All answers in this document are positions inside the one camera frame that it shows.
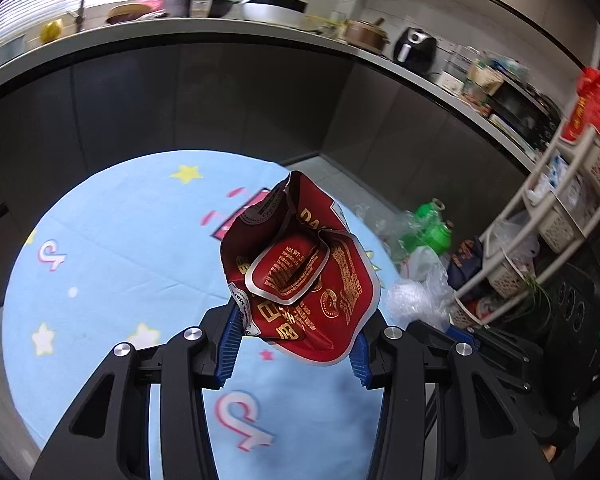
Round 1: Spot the red snack bag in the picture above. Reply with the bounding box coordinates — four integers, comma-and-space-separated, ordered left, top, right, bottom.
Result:
220, 170, 380, 365

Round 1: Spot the clear plastic bag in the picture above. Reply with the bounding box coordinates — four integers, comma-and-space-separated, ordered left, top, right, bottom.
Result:
383, 259, 456, 333

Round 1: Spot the grey kitchen countertop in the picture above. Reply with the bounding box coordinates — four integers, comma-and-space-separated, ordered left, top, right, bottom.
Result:
0, 16, 538, 172

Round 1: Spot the white plastic shopping bag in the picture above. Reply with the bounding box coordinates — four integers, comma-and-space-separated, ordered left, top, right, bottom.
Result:
400, 246, 448, 284

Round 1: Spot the light blue cartoon pig tablecloth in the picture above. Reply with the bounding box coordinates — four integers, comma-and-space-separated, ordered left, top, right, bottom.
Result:
2, 151, 381, 479

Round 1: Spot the clear bag of green beans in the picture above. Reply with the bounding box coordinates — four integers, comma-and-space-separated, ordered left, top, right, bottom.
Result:
353, 204, 420, 264

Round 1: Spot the green plastic bottle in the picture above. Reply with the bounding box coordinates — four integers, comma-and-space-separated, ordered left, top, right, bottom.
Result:
403, 220, 454, 256
413, 198, 445, 235

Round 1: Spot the dark blue printed bag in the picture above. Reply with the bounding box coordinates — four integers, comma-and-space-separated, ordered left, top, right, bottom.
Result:
446, 237, 483, 290

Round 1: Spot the beige tiered storage rack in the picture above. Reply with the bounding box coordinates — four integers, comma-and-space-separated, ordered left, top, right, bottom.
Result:
450, 125, 600, 328

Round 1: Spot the black microwave oven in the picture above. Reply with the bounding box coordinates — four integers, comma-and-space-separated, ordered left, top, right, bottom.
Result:
486, 78, 562, 153

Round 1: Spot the black air fryer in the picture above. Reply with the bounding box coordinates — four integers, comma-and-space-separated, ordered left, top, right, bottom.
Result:
392, 27, 438, 76

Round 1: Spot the red rice sack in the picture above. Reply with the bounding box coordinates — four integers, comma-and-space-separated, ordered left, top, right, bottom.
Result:
560, 67, 600, 144

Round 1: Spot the brown cooking pot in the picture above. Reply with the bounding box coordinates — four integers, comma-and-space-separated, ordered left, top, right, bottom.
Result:
342, 18, 389, 55

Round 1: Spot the white rice cooker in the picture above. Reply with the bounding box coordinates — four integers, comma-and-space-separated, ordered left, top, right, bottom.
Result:
239, 0, 308, 28

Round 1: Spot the yellow lemon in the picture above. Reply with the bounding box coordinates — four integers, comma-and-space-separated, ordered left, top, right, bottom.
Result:
38, 18, 64, 44

